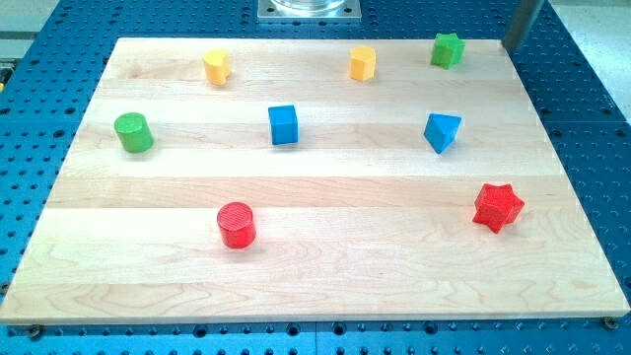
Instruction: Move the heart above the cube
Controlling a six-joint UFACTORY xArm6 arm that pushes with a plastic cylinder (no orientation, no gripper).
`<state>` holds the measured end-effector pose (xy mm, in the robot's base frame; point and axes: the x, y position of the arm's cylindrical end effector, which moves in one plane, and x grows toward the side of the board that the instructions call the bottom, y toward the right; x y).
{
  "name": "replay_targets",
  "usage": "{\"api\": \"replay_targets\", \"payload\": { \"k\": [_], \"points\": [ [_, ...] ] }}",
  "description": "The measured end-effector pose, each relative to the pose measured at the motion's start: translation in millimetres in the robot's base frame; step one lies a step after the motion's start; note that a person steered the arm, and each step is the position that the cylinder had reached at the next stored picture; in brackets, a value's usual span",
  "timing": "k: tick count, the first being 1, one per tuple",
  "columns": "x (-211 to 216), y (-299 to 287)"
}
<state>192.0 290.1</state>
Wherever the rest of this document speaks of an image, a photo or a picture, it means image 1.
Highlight blue cube block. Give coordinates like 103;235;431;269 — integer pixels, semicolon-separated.
268;106;299;145

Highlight red cylinder block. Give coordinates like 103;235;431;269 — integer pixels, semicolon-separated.
217;202;256;249

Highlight light wooden board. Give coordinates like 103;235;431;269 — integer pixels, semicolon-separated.
1;37;629;325

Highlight yellow hexagon block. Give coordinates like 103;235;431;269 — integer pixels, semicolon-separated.
349;45;377;81

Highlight blue triangular prism block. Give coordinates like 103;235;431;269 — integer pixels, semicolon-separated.
423;113;462;154

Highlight red star block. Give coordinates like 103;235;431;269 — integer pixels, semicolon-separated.
472;183;525;234

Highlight green star block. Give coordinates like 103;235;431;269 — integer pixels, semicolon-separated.
430;33;466;70

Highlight green cylinder block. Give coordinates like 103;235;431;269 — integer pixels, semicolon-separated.
113;112;154;153

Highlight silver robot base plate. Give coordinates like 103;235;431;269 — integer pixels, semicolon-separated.
256;0;362;23

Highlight grey metal post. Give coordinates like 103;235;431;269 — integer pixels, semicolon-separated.
502;0;544;51

